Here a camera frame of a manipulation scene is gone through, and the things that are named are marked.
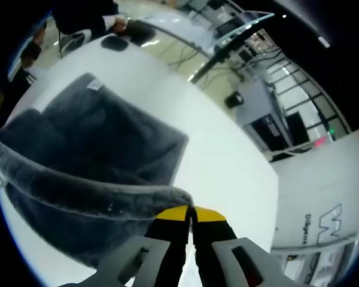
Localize grey towel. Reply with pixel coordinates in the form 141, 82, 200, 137
0, 72, 195, 270

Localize cabinet with black front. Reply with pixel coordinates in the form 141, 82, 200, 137
245, 116, 291, 150

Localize black bin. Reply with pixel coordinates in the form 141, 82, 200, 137
225, 91, 245, 109

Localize black screen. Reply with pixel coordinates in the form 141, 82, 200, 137
287, 112, 306, 141

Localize black rounded object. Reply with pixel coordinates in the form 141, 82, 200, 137
101, 35, 129, 51

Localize dark bag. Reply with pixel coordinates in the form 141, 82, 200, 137
128, 20, 156, 42

